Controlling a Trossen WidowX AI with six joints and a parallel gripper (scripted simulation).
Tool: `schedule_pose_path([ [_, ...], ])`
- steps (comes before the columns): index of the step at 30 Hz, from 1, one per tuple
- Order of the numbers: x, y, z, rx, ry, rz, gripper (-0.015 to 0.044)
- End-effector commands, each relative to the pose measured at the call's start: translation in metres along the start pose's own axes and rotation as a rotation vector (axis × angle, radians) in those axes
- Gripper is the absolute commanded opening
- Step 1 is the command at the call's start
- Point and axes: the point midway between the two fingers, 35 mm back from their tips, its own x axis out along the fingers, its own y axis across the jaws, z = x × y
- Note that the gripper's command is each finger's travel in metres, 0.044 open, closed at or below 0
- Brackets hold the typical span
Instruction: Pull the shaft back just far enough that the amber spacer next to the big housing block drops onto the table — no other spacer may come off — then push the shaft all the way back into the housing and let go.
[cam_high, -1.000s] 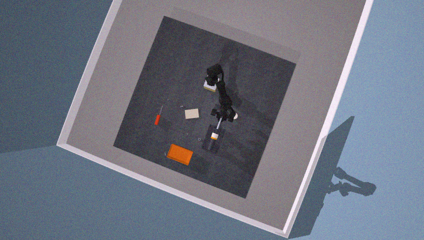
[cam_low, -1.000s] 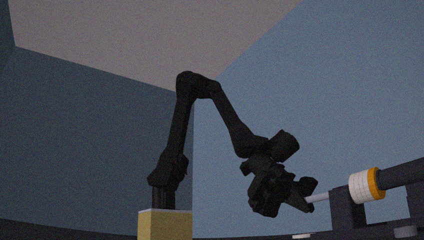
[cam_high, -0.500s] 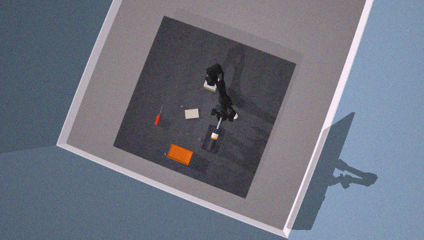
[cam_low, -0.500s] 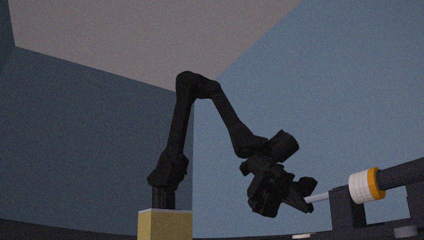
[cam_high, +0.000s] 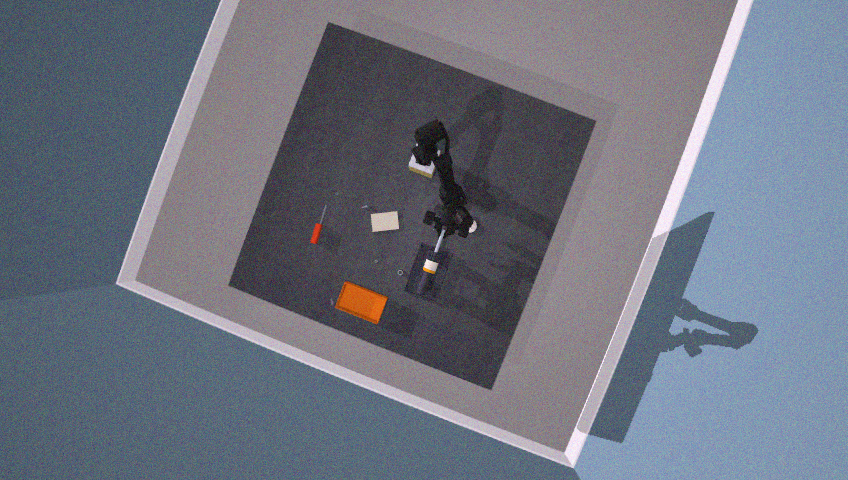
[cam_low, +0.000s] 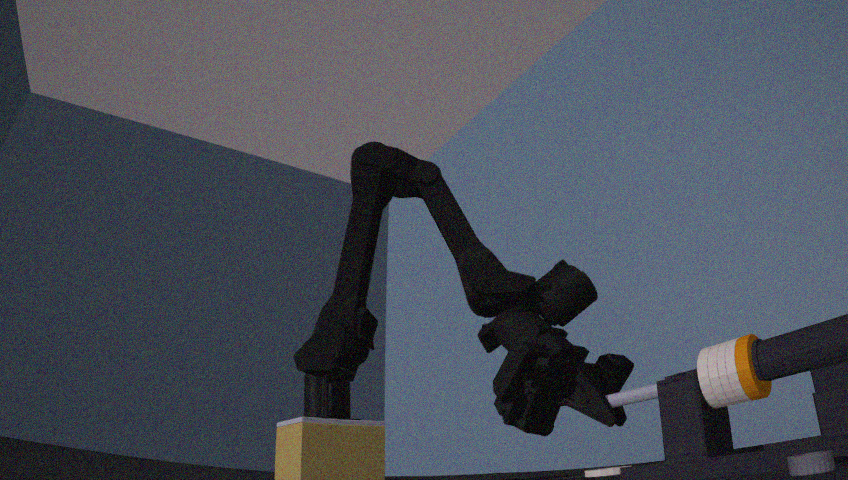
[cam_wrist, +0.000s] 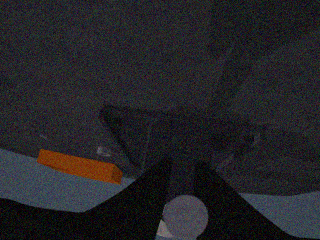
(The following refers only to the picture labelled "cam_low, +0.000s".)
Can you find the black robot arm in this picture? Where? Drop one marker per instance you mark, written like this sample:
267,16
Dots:
345,328

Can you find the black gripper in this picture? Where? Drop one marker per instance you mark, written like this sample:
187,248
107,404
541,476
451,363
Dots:
557,368

